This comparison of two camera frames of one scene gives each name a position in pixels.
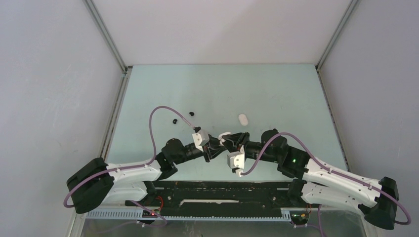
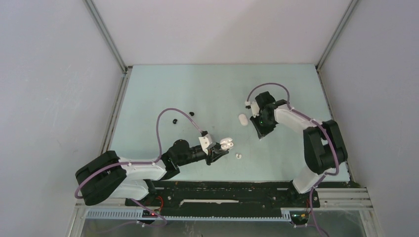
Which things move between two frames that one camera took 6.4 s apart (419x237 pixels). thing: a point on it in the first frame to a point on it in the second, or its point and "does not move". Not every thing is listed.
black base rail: (218, 198) does not move
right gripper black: (238, 138) to (261, 131)
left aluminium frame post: (126, 69) does not move
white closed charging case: (243, 119) does not move
